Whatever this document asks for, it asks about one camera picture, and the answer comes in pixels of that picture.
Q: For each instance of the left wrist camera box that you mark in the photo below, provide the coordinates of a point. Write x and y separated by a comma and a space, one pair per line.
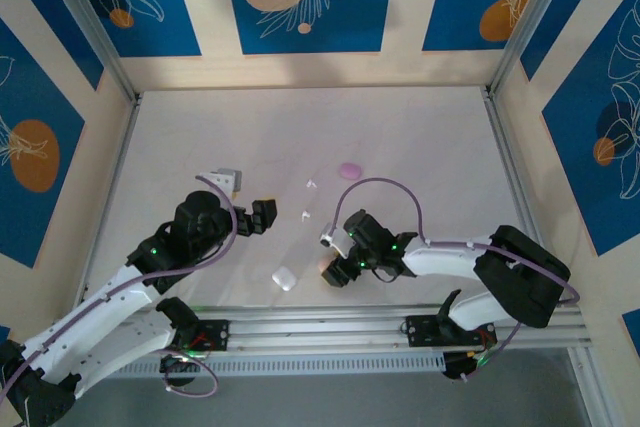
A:
225, 179

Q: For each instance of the aluminium table side rail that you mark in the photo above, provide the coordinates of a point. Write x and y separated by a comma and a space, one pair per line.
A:
107, 207
503, 147

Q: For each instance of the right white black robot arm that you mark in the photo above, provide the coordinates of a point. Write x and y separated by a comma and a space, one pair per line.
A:
520, 277

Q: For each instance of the aluminium frame leg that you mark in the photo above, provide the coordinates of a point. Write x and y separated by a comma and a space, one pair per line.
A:
595, 397

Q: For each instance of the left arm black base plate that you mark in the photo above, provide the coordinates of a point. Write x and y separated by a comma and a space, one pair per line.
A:
217, 334

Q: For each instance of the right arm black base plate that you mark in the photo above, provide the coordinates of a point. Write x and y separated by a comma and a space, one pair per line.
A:
420, 329

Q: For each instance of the aluminium mounting rail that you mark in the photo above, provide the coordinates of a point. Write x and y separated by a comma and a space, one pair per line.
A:
310, 332

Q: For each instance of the peach earbud charging case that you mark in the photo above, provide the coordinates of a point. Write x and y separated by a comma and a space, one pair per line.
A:
325, 263

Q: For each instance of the aluminium frame post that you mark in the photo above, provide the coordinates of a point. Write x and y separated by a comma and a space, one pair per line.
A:
530, 22
90, 22

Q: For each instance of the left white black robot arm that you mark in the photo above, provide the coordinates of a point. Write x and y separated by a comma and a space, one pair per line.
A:
90, 327

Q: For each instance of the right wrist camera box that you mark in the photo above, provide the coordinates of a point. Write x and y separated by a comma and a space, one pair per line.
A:
340, 242

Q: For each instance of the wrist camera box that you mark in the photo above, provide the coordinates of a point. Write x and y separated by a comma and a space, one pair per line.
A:
340, 242
225, 179

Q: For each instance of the purple earbud charging case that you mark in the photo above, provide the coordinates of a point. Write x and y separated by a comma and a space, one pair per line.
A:
350, 170

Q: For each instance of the white earbud charging case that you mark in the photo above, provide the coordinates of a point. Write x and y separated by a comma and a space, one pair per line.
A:
284, 278

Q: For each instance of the white earbud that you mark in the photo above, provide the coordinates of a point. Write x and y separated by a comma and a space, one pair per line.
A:
304, 217
311, 183

